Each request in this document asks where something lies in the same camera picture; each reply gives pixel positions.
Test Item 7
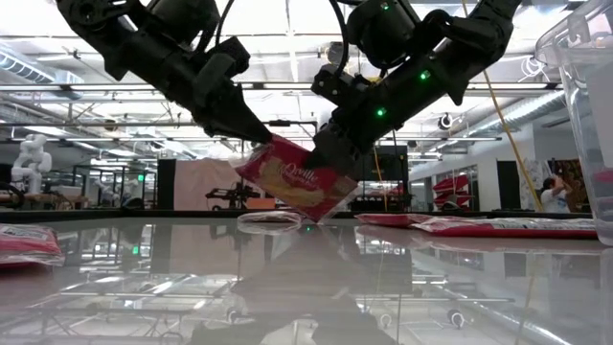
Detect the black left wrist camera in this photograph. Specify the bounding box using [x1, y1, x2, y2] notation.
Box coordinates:
[193, 36, 252, 104]

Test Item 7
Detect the black metal stand frame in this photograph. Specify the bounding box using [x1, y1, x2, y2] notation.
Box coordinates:
[265, 119, 320, 145]

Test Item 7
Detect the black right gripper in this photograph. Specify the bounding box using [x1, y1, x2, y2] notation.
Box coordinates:
[303, 95, 398, 172]

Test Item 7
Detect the person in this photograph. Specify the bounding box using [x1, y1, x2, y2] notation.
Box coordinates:
[539, 173, 575, 215]

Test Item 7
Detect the red angular item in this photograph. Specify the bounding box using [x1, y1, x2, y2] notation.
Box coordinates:
[432, 174, 473, 207]

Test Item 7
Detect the tall black panel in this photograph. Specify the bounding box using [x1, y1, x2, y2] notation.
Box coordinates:
[496, 160, 521, 211]
[156, 158, 177, 211]

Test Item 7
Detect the red popcorn bag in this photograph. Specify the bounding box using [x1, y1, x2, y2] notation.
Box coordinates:
[236, 209, 307, 226]
[0, 223, 67, 267]
[352, 213, 435, 228]
[411, 217, 599, 240]
[228, 132, 361, 225]

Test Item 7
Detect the long ceiling light bar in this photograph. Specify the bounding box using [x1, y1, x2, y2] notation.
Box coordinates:
[0, 81, 564, 92]

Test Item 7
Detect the yellow cable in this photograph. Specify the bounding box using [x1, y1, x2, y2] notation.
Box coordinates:
[459, 0, 546, 213]

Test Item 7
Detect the dark patterned wall hanging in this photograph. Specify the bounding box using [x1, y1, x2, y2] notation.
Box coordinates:
[550, 157, 591, 212]

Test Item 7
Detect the white hanging cloth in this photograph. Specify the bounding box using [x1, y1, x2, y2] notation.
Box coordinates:
[520, 157, 555, 212]

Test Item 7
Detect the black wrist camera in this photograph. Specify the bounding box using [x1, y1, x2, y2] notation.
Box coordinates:
[310, 63, 373, 107]
[193, 36, 252, 104]

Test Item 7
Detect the orange box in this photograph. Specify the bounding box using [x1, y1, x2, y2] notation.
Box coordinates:
[246, 196, 278, 211]

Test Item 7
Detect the black monitor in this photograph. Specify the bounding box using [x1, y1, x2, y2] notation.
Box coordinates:
[363, 145, 410, 182]

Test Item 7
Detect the clear plastic bin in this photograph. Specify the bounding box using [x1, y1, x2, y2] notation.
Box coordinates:
[534, 0, 613, 248]

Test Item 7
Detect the silver air duct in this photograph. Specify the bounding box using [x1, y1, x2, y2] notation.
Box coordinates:
[466, 89, 567, 141]
[0, 50, 85, 100]

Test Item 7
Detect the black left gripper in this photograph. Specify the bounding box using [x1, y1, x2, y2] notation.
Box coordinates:
[157, 45, 274, 146]

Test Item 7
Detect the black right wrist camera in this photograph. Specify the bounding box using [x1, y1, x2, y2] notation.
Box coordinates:
[310, 63, 373, 107]

